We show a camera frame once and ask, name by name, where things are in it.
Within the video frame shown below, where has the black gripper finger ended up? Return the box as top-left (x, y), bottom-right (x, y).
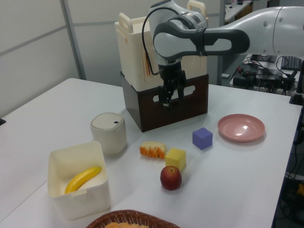
top-left (158, 81), bottom-right (174, 109)
top-left (177, 70), bottom-right (187, 98)

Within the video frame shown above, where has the cream plastic basket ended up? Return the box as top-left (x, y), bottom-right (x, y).
top-left (114, 0), bottom-right (209, 91)

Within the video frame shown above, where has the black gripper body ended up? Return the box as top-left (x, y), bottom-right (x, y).
top-left (158, 62), bottom-right (184, 84)

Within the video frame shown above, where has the light background desk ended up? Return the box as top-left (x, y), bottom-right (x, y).
top-left (224, 0), bottom-right (255, 22)

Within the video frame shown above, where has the yellow toy banana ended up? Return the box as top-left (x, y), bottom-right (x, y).
top-left (64, 166), bottom-right (103, 195)

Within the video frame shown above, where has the purple cube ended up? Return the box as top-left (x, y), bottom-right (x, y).
top-left (192, 127), bottom-right (213, 151)

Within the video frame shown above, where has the yellow cube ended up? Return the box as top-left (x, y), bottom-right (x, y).
top-left (165, 147), bottom-right (187, 172)

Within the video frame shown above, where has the cream open plastic box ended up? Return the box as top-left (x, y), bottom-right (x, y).
top-left (48, 140), bottom-right (111, 221)

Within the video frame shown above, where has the brown wicker basket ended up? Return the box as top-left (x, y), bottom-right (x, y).
top-left (85, 209), bottom-right (181, 228)

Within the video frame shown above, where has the red toy apple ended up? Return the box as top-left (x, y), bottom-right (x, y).
top-left (160, 165), bottom-right (183, 191)

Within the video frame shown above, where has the black camera stand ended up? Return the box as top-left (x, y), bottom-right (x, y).
top-left (289, 68), bottom-right (304, 105)

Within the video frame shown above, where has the black keyboard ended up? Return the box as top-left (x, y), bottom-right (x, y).
top-left (281, 56), bottom-right (303, 71)

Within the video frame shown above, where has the toy bread slice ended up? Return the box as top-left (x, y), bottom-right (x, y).
top-left (104, 221), bottom-right (150, 228)

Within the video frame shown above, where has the black monitor base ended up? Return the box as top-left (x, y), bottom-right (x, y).
top-left (250, 54), bottom-right (277, 63)

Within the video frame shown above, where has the toy sandwich piece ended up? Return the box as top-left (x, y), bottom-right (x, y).
top-left (139, 141), bottom-right (168, 160)

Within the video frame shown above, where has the small cream trash can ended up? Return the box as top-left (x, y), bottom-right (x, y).
top-left (90, 112), bottom-right (128, 155)

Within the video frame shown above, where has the black computer box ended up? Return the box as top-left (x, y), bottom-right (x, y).
top-left (232, 70), bottom-right (260, 87)

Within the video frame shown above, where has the black cable bundle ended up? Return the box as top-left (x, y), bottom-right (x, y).
top-left (237, 59), bottom-right (298, 95)

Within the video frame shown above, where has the dark brown wooden crate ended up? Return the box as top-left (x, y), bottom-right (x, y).
top-left (120, 71), bottom-right (210, 133)

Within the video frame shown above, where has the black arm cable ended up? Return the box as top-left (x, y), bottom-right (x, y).
top-left (141, 6), bottom-right (181, 76)

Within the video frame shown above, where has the pink plate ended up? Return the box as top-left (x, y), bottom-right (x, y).
top-left (217, 114), bottom-right (266, 143)

